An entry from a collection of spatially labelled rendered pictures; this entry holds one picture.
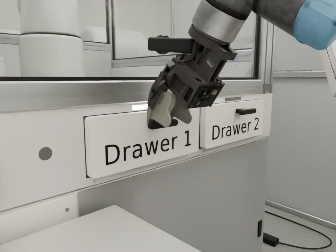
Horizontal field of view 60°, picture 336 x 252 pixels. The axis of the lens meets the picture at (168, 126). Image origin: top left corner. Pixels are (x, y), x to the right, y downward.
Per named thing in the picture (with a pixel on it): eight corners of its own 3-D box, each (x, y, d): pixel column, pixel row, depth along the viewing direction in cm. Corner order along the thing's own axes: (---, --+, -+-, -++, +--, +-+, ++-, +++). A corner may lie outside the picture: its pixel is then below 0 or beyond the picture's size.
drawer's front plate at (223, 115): (262, 134, 93) (264, 100, 91) (205, 150, 73) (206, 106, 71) (257, 133, 94) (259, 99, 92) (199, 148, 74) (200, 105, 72)
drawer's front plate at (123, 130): (198, 151, 71) (199, 106, 69) (92, 180, 51) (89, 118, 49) (193, 150, 72) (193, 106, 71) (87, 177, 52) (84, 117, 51)
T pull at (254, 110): (257, 113, 81) (257, 108, 81) (242, 115, 76) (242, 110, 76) (245, 112, 84) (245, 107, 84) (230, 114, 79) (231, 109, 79)
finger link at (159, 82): (146, 109, 52) (170, 67, 48) (141, 103, 53) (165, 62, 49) (163, 109, 56) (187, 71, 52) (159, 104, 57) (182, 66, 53)
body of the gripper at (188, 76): (182, 113, 48) (217, 49, 42) (153, 83, 53) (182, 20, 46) (210, 110, 54) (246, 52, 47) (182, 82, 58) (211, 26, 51)
